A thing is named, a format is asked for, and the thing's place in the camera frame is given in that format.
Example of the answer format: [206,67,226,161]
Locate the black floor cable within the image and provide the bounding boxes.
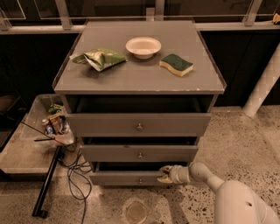
[57,141,93,224]

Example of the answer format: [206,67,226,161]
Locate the snack packages in bin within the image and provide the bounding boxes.
[42,104,70,135]

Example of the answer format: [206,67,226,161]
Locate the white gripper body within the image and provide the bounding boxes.
[169,165,191,184]

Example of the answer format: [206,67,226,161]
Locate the white diagonal pipe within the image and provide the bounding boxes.
[242,44,280,117]

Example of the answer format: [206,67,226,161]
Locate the grey bottom drawer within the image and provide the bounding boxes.
[90,162,189,186]

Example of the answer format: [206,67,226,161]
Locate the white bowl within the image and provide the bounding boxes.
[126,37,161,60]

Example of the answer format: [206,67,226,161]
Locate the green yellow sponge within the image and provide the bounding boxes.
[159,53,193,77]

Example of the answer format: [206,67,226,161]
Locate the grey middle drawer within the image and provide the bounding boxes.
[80,136,198,163]

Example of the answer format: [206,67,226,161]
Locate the grey drawer cabinet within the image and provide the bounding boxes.
[52,19,228,186]

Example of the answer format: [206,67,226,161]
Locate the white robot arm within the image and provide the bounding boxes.
[157,162,280,224]

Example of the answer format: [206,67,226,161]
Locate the black metal bar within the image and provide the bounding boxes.
[32,146,62,218]

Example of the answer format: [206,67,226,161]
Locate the green chip bag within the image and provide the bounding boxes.
[70,47,127,72]

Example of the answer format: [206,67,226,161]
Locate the grey drawer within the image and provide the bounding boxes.
[90,162,189,186]
[80,136,198,163]
[61,94,215,138]

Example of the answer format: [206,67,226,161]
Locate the grey top drawer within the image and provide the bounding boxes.
[61,94,215,138]

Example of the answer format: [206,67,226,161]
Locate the metal window railing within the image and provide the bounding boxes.
[0,0,280,34]

